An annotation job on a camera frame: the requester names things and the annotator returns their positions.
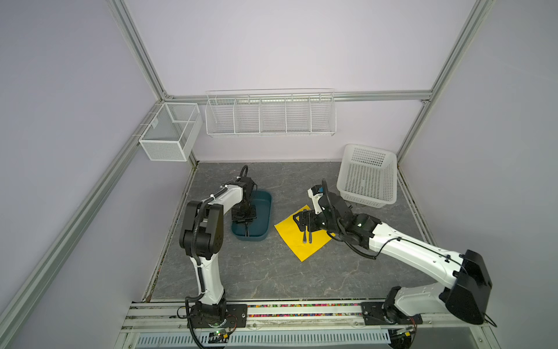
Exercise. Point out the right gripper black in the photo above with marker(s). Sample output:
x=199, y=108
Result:
x=304, y=215

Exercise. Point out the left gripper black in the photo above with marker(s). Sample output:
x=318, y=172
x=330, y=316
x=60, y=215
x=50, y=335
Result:
x=235, y=217

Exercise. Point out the yellow paper napkin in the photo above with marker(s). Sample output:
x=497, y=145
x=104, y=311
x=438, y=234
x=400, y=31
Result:
x=293, y=237

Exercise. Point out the teal plastic tray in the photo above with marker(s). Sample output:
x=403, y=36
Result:
x=258, y=229

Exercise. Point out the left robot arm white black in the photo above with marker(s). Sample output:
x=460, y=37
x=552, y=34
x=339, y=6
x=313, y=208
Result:
x=202, y=234

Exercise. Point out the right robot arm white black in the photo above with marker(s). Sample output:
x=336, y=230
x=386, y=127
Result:
x=462, y=285

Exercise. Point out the white plastic perforated basket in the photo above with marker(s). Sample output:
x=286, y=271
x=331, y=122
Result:
x=368, y=176

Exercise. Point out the white vent grille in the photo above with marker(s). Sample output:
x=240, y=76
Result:
x=247, y=339

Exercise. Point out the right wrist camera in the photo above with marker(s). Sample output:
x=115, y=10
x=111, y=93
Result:
x=315, y=193

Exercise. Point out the white wire wall shelf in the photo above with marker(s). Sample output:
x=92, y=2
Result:
x=262, y=113

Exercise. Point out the white mesh wall box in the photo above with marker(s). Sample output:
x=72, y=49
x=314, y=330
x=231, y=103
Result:
x=172, y=132

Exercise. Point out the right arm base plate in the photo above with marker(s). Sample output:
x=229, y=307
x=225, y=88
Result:
x=377, y=313

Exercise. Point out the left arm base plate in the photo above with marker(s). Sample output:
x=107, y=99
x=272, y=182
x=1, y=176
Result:
x=221, y=315

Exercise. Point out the aluminium front rail frame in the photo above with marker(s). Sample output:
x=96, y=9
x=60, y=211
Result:
x=437, y=330

